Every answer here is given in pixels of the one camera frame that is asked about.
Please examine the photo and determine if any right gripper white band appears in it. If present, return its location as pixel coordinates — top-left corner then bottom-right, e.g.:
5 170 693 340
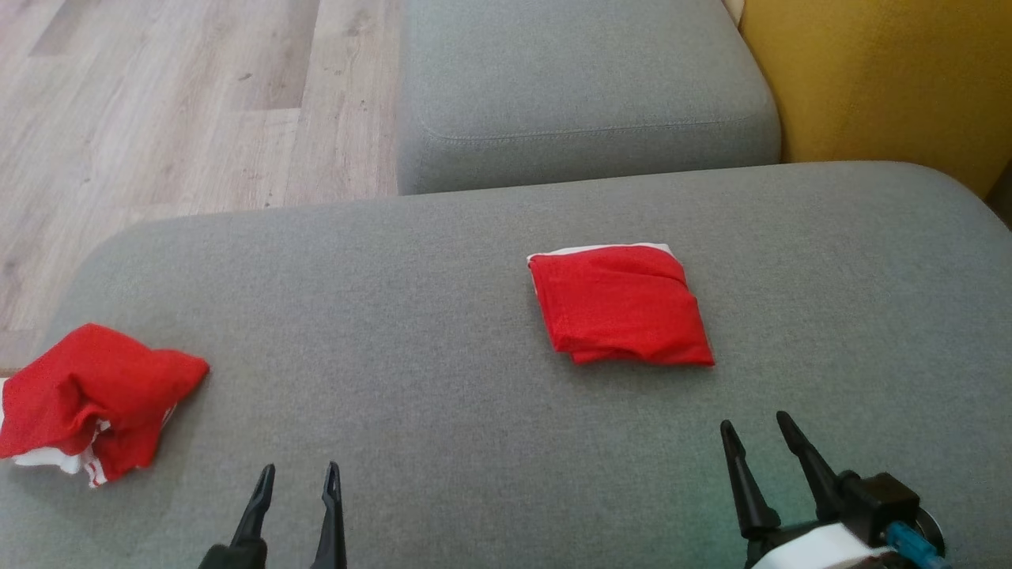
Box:
719 410 893 569

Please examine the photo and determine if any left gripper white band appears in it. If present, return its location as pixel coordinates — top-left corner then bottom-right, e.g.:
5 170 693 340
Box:
196 462 348 569

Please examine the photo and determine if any red and white jersey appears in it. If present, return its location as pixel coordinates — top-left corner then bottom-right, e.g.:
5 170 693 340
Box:
527 243 716 367

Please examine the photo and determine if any large grey sofa seat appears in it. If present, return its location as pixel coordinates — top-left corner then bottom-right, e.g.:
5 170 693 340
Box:
0 160 1012 569

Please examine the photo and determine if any small grey sofa cushion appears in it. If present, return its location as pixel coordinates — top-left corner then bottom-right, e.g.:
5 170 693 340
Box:
397 0 783 197

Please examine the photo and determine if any blue right cable connector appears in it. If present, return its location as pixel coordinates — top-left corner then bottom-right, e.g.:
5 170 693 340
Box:
885 521 951 569

